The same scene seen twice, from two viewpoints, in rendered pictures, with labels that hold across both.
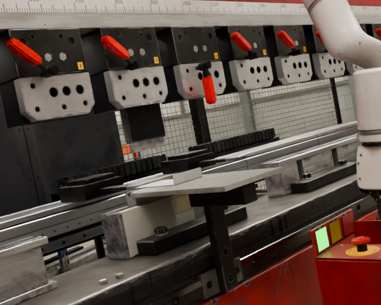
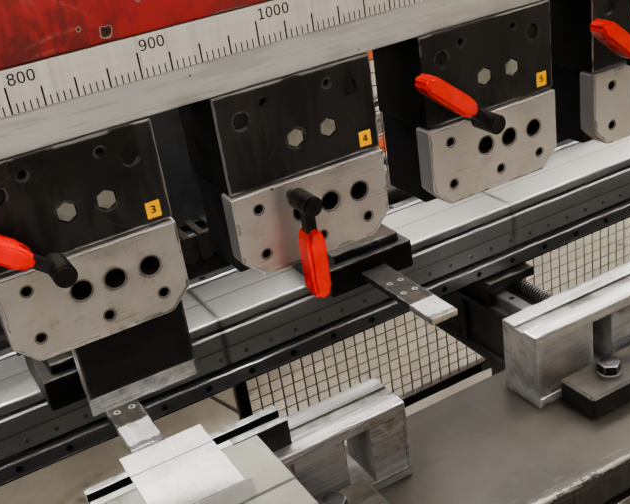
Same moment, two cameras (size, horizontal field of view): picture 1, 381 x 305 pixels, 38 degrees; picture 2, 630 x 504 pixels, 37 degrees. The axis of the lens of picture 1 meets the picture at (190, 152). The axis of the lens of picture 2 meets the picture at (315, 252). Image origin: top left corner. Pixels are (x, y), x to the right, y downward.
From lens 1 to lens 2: 0.81 m
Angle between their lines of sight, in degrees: 30
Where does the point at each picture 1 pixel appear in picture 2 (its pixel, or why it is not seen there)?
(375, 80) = not seen: outside the picture
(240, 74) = (442, 167)
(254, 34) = (513, 37)
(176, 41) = (226, 137)
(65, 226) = (22, 439)
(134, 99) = (76, 332)
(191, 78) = (270, 226)
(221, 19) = (400, 22)
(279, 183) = (530, 379)
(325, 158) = not seen: outside the picture
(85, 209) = not seen: hidden behind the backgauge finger
